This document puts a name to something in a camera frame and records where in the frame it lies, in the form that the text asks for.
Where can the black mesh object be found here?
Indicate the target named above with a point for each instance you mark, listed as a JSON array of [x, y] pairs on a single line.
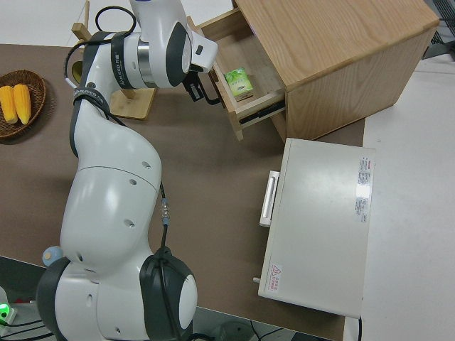
[[442, 21]]

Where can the green tea box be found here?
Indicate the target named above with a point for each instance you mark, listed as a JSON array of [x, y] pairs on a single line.
[[239, 84]]

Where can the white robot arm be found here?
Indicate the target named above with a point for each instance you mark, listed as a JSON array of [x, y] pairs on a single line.
[[106, 195]]

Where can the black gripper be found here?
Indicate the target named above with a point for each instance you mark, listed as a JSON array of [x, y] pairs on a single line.
[[195, 77]]

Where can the cream toaster oven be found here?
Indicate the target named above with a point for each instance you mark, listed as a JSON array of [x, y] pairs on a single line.
[[320, 231]]

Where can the light wooden cabinet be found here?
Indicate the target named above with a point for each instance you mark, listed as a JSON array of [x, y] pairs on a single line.
[[337, 42]]

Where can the brown wicker basket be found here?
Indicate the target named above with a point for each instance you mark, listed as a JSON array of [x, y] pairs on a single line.
[[35, 106]]

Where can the wooden mug tree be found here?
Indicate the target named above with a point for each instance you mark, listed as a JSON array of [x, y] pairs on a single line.
[[131, 104]]

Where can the white box green light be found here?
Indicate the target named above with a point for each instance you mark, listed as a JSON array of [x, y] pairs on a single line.
[[5, 309]]

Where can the yellow corn cob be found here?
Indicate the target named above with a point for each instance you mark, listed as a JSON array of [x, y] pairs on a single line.
[[8, 104], [22, 103]]

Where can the light wooden drawer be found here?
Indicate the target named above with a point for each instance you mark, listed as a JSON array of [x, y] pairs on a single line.
[[249, 53]]

